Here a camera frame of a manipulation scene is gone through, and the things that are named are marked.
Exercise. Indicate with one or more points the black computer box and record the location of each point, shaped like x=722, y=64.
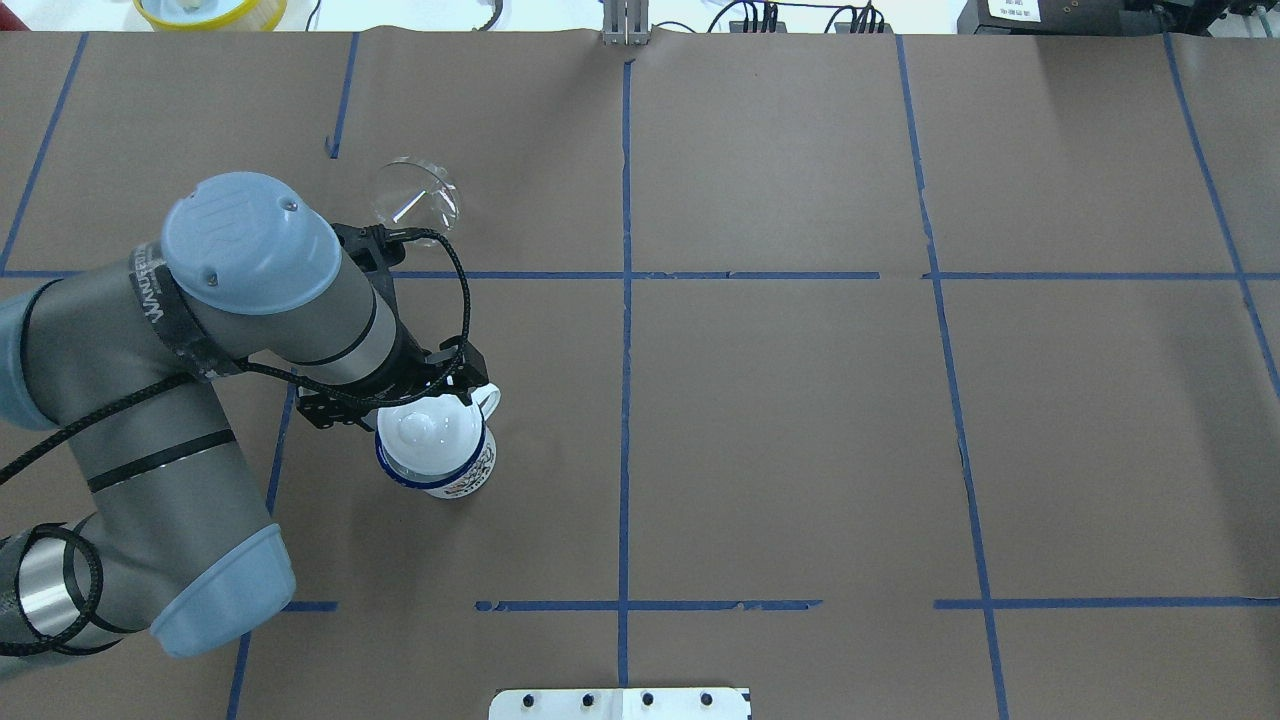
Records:
x=1069, y=18

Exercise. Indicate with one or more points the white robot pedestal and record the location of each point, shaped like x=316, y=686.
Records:
x=622, y=703

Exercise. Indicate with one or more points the white mug lid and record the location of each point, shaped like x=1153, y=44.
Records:
x=430, y=437

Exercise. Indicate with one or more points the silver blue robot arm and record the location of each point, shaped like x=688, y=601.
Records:
x=120, y=363

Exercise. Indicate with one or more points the white enamel mug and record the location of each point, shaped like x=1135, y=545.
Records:
x=472, y=476

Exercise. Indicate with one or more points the yellow tape roll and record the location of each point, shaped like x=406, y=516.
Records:
x=212, y=16

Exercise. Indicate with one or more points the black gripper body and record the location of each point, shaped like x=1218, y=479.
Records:
x=407, y=367

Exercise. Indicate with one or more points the brown paper table mat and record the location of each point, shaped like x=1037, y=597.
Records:
x=921, y=377

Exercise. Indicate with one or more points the clear plastic funnel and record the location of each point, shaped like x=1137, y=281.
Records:
x=414, y=193

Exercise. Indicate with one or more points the aluminium frame post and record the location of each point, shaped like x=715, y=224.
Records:
x=626, y=22

